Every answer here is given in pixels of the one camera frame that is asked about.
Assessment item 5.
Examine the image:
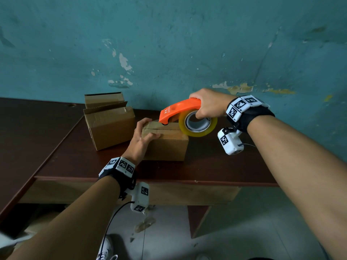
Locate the person's left hand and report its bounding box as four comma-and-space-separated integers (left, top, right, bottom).
122, 117, 161, 166

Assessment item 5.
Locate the person's right hand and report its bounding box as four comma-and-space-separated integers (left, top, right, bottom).
189, 88, 236, 120

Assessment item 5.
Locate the small brown cardboard box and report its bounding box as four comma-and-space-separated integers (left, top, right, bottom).
141, 120, 189, 162

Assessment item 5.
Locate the large brown cardboard box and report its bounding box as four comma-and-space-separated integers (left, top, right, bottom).
83, 92, 136, 151

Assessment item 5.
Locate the orange tape dispenser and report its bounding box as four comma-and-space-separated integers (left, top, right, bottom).
158, 97, 212, 133

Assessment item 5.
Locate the yellowish clear tape roll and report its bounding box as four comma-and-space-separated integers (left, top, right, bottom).
178, 108, 218, 138

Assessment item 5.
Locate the person's right forearm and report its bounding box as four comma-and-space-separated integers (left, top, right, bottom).
247, 115, 347, 260

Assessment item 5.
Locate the dark brown wooden table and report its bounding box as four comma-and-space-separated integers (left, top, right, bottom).
19, 108, 280, 239

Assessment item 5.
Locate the crumpled clear plastic scrap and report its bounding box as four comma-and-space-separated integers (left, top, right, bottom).
134, 205, 157, 233

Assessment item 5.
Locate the white left shoe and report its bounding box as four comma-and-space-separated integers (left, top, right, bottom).
96, 235, 119, 260

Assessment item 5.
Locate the dark brown wooden desk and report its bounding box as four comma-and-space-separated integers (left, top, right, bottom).
0, 97, 86, 222

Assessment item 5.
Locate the black left wrist strap with markers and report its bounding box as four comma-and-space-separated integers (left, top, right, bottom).
98, 156, 137, 199

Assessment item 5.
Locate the black wrist strap with markers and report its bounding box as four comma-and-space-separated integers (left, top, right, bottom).
98, 156, 137, 199
225, 94, 276, 133

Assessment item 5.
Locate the black right wrist strap with markers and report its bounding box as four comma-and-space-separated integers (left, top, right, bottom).
225, 94, 276, 133

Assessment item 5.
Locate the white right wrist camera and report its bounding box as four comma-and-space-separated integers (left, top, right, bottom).
217, 127, 244, 156

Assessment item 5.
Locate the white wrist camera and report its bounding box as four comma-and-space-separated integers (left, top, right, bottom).
217, 127, 244, 156
126, 182, 150, 213

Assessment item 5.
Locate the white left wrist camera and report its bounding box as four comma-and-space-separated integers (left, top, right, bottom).
126, 182, 150, 213

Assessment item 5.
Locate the black left camera cable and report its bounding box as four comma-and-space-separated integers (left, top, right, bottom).
100, 201, 135, 260

